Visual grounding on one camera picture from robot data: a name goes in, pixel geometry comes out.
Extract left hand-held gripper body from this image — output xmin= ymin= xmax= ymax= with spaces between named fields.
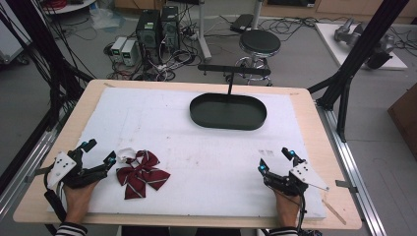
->
xmin=45 ymin=148 xmax=109 ymax=190

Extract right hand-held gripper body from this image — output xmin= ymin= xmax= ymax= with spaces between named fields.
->
xmin=265 ymin=160 xmax=330 ymax=198

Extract maroon striped bow tie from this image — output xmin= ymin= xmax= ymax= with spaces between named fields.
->
xmin=115 ymin=147 xmax=172 ymax=201

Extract black tray stand with crossbar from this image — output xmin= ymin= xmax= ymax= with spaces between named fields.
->
xmin=189 ymin=64 xmax=272 ymax=132

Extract person's left hand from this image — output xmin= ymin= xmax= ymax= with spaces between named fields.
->
xmin=63 ymin=181 xmax=99 ymax=226

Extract person's right hand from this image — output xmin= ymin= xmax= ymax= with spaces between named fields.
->
xmin=273 ymin=190 xmax=303 ymax=229

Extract thin wooden stick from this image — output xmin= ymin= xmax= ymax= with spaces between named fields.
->
xmin=321 ymin=199 xmax=348 ymax=226

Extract white foam board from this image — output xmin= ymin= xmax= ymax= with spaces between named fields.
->
xmin=48 ymin=87 xmax=328 ymax=220

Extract grey bench power supply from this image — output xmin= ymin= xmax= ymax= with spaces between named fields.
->
xmin=110 ymin=35 xmax=128 ymax=64
xmin=120 ymin=39 xmax=141 ymax=68

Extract brown wooden cabinet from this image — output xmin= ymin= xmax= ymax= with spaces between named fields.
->
xmin=387 ymin=83 xmax=417 ymax=162

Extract black round stool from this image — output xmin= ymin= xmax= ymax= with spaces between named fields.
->
xmin=233 ymin=29 xmax=282 ymax=88

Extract white floor platform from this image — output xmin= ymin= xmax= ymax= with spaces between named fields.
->
xmin=314 ymin=22 xmax=409 ymax=71

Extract clear plastic bag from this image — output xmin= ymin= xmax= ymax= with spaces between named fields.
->
xmin=89 ymin=5 xmax=127 ymax=31

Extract black computer tower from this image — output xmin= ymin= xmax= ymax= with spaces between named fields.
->
xmin=135 ymin=9 xmax=162 ymax=64
xmin=159 ymin=5 xmax=182 ymax=52

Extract white cabinet on wheels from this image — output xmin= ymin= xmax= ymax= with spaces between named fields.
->
xmin=0 ymin=0 xmax=32 ymax=66

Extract flat black box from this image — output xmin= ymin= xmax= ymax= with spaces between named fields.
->
xmin=229 ymin=13 xmax=255 ymax=34

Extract round white table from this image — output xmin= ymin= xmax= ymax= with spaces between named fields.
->
xmin=41 ymin=0 xmax=98 ymax=16

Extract white desk leg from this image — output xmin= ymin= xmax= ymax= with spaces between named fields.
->
xmin=250 ymin=0 xmax=266 ymax=31
xmin=196 ymin=0 xmax=213 ymax=62

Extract metal table bracket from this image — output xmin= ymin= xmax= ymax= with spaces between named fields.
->
xmin=334 ymin=179 xmax=359 ymax=195
xmin=24 ymin=164 xmax=55 ymax=184

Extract aluminium rail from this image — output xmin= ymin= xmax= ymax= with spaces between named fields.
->
xmin=0 ymin=106 xmax=73 ymax=218
xmin=315 ymin=100 xmax=388 ymax=236

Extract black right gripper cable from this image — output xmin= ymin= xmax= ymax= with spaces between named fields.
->
xmin=295 ymin=192 xmax=308 ymax=234

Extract black metal frame with cables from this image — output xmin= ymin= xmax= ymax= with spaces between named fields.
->
xmin=0 ymin=0 xmax=96 ymax=132

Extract tangle of floor cables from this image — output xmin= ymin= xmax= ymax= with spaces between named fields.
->
xmin=103 ymin=40 xmax=203 ymax=83

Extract black metal frame strut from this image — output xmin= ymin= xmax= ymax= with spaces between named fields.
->
xmin=307 ymin=0 xmax=411 ymax=143

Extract loose black floor cables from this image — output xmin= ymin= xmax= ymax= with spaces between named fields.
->
xmin=258 ymin=15 xmax=330 ymax=37

